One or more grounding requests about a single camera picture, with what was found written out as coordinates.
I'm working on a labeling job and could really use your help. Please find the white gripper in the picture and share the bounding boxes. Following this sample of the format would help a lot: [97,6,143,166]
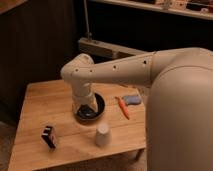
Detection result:
[71,83,98,117]

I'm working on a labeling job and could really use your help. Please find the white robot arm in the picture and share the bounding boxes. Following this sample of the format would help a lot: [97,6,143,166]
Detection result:
[61,47,213,171]

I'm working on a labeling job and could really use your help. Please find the black bowl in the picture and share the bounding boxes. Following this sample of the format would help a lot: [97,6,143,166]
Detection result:
[75,93,105,121]

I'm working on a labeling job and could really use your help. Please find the orange carrot toy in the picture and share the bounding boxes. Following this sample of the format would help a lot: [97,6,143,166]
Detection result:
[115,97,130,120]

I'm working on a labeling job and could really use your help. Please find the wooden table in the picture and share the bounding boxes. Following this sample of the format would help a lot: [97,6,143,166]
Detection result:
[8,80,146,171]

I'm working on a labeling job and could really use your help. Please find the metal pole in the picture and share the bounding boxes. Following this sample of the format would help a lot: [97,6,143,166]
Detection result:
[83,0,92,41]

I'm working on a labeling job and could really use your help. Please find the white shelf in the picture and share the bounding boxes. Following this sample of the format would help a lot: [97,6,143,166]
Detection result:
[91,0,213,21]

